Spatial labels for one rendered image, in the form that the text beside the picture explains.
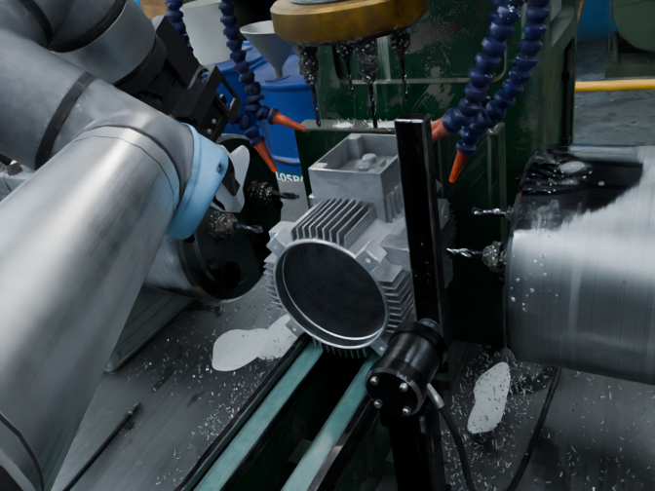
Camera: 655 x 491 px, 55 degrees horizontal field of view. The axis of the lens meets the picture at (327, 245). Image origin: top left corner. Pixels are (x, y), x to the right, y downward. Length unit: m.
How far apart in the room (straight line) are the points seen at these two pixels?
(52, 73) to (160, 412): 0.67
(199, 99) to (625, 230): 0.40
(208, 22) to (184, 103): 2.24
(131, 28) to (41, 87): 0.12
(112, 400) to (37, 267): 0.85
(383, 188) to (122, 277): 0.51
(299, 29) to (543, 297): 0.37
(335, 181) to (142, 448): 0.47
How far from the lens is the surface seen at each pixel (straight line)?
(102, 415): 1.06
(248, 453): 0.74
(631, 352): 0.67
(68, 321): 0.23
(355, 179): 0.76
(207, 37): 2.83
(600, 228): 0.64
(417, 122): 0.58
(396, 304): 0.73
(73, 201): 0.29
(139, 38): 0.53
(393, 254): 0.73
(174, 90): 0.59
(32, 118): 0.43
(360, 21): 0.69
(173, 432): 0.98
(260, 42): 2.31
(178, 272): 0.88
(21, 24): 0.47
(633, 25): 4.79
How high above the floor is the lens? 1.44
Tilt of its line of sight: 29 degrees down
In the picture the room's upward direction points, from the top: 10 degrees counter-clockwise
